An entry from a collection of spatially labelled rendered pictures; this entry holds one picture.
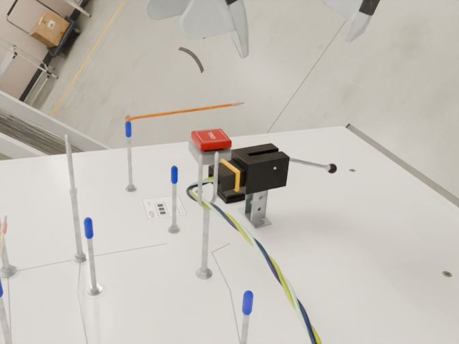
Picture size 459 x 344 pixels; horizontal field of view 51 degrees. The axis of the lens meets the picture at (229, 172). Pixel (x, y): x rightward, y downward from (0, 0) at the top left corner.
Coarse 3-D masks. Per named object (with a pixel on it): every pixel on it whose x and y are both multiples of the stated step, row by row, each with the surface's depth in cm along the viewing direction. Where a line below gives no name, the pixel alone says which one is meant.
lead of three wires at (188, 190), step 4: (212, 176) 55; (204, 180) 54; (208, 180) 54; (212, 180) 55; (192, 184) 53; (196, 184) 53; (204, 184) 54; (188, 188) 51; (192, 188) 52; (188, 192) 50; (192, 192) 49; (188, 196) 49; (192, 196) 49; (196, 196) 48; (196, 200) 48; (204, 200) 46; (204, 204) 46
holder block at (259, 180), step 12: (264, 144) 59; (240, 156) 56; (252, 156) 56; (264, 156) 56; (276, 156) 56; (288, 156) 56; (252, 168) 55; (264, 168) 55; (252, 180) 55; (264, 180) 56; (276, 180) 57; (252, 192) 56
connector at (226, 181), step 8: (232, 160) 57; (208, 168) 56; (224, 168) 55; (240, 168) 56; (208, 176) 56; (224, 176) 54; (232, 176) 54; (240, 176) 55; (224, 184) 54; (232, 184) 55; (240, 184) 56
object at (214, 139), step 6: (192, 132) 75; (198, 132) 75; (204, 132) 75; (210, 132) 75; (216, 132) 75; (222, 132) 75; (192, 138) 75; (198, 138) 73; (204, 138) 73; (210, 138) 73; (216, 138) 73; (222, 138) 74; (228, 138) 74; (198, 144) 72; (204, 144) 72; (210, 144) 72; (216, 144) 72; (222, 144) 73; (228, 144) 73; (204, 150) 72; (210, 150) 74; (216, 150) 74
